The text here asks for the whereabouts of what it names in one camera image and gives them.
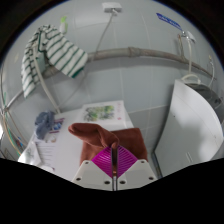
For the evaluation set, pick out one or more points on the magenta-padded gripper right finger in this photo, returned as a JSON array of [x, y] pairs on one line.
[[133, 173]]

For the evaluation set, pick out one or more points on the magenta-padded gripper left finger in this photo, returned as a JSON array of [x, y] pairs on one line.
[[95, 175]]

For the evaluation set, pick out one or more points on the brown towel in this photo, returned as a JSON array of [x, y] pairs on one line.
[[96, 136]]

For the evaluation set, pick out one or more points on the white front-loading washing machine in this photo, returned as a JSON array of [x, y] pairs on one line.
[[70, 150]]

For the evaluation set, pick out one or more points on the white printed paper sheet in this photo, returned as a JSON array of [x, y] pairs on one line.
[[46, 151]]

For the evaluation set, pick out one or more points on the leaflet with blue-red print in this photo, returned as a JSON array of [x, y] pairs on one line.
[[56, 128]]

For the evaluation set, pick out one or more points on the flat booklet with green picture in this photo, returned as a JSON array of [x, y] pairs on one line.
[[100, 113]]

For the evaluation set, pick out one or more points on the white top-loading washing machine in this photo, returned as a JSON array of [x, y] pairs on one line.
[[186, 133]]

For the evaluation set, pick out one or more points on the blue-grey crumpled cloth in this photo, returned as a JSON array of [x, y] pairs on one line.
[[45, 123]]

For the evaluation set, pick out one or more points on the green-white striped shirt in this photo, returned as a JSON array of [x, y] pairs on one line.
[[63, 53]]

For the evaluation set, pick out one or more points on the grey wall pipe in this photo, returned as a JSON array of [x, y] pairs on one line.
[[140, 52]]

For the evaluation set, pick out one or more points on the metal wall tap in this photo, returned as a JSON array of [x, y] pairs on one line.
[[182, 36]]

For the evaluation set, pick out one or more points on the green and white wall hook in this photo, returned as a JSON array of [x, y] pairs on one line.
[[63, 25]]

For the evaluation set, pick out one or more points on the blue wall sign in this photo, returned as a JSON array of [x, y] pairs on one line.
[[168, 20]]

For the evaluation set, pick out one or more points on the white wall socket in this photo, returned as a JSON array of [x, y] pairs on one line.
[[111, 7]]

